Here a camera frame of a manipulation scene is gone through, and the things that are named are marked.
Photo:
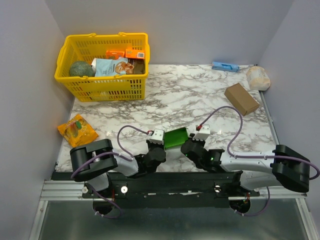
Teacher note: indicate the green paper box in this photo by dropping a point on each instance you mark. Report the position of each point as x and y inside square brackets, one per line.
[175, 138]

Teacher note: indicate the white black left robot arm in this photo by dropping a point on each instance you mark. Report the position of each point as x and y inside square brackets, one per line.
[91, 162]

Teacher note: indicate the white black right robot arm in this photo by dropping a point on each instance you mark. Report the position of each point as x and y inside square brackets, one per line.
[280, 167]

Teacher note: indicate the orange barcode box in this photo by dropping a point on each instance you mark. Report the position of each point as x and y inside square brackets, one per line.
[134, 54]

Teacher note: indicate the light blue carton box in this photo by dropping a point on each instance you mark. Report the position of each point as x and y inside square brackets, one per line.
[227, 67]

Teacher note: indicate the orange snack box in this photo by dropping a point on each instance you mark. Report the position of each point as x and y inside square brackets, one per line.
[114, 55]

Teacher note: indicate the brown cardboard box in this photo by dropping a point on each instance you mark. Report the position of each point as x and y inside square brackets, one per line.
[240, 98]

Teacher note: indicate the light blue snack pouch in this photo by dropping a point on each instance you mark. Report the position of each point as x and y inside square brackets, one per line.
[111, 67]

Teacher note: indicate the orange candy bag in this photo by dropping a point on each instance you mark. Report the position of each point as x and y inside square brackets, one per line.
[77, 131]

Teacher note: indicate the green round melon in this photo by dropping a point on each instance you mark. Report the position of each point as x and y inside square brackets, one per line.
[81, 69]

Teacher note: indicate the beige wrapped paper bag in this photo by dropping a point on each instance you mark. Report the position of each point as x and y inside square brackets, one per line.
[258, 79]

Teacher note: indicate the yellow plastic shopping basket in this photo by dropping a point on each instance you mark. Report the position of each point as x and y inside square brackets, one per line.
[87, 47]

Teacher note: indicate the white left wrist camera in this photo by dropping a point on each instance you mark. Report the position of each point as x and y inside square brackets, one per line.
[157, 137]

